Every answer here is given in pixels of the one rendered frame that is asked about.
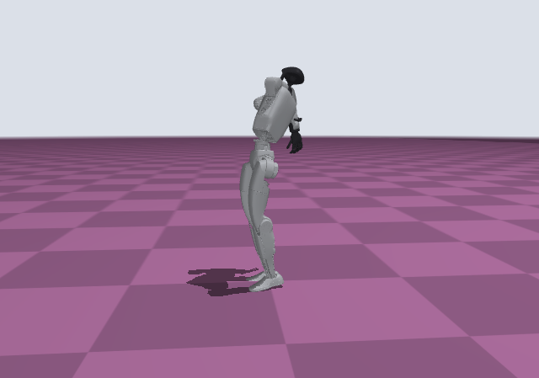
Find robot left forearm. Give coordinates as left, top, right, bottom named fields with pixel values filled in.
left=291, top=88, right=299, bottom=130

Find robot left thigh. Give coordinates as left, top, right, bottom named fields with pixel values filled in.
left=248, top=157, right=279, bottom=232

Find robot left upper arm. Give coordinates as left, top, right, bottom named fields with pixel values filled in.
left=264, top=77, right=291, bottom=94

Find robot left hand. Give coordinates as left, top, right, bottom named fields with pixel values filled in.
left=286, top=123, right=302, bottom=153

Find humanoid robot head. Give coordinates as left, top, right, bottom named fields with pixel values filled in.
left=280, top=67, right=304, bottom=95

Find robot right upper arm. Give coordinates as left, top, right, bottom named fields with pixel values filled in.
left=253, top=97, right=262, bottom=110

